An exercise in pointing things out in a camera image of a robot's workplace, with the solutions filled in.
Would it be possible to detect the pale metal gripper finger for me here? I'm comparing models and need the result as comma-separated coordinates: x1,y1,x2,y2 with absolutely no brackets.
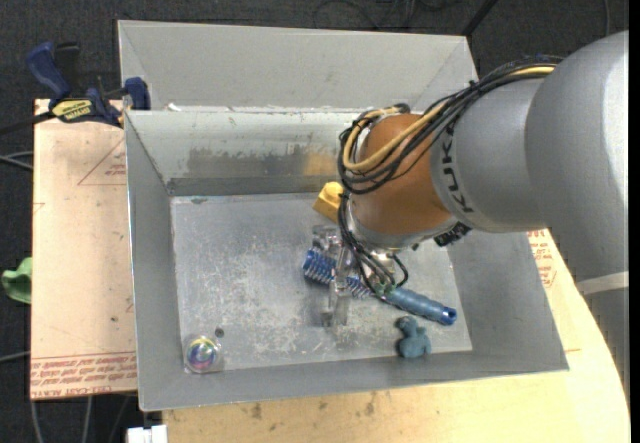
320,274,359,329
311,224,348,284

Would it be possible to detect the yellow block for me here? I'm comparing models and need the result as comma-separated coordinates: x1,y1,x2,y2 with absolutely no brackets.
312,180,347,225

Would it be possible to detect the blue-green toy animal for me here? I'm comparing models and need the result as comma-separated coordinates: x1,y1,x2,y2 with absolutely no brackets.
395,315,433,360

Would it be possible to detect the grey metal bin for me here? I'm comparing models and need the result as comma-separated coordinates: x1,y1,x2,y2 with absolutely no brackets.
117,19,570,412

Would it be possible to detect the iridescent clear ball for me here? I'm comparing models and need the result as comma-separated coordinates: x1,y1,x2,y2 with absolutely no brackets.
183,332,224,375

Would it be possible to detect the brown cardboard board, red print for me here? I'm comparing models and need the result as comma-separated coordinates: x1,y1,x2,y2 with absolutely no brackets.
29,98,139,402

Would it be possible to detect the blue cylindrical handle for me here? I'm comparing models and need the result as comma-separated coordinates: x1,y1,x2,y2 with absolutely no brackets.
383,286,458,327

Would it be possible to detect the black cylinder on white bracket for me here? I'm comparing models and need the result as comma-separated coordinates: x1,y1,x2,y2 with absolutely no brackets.
433,222,474,248

